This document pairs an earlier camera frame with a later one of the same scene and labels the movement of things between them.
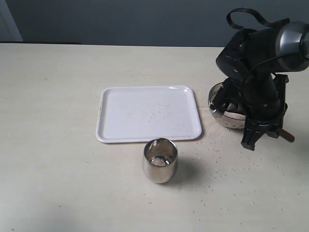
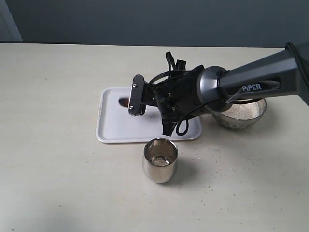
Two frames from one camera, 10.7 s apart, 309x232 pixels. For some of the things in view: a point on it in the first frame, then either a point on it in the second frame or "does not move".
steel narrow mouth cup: [160, 159] does not move
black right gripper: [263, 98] → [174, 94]
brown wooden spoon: [232, 107] → [124, 101]
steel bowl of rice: [231, 118] does not move
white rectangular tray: [135, 114] does not move
